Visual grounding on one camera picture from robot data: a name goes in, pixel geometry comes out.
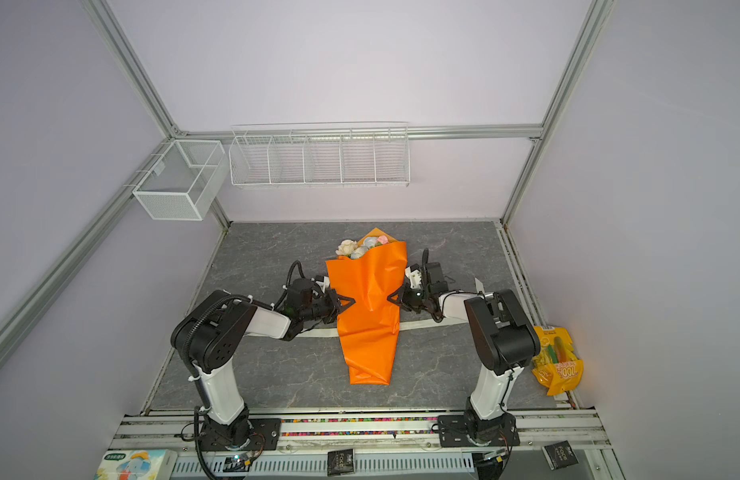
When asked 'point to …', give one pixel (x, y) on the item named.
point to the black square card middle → (340, 462)
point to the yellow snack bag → (555, 365)
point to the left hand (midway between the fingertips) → (357, 304)
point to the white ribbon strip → (480, 286)
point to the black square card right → (560, 455)
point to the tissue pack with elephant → (137, 464)
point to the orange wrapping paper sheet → (369, 327)
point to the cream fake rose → (346, 247)
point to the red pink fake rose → (383, 239)
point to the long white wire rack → (320, 154)
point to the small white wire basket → (183, 180)
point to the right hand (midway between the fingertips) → (389, 300)
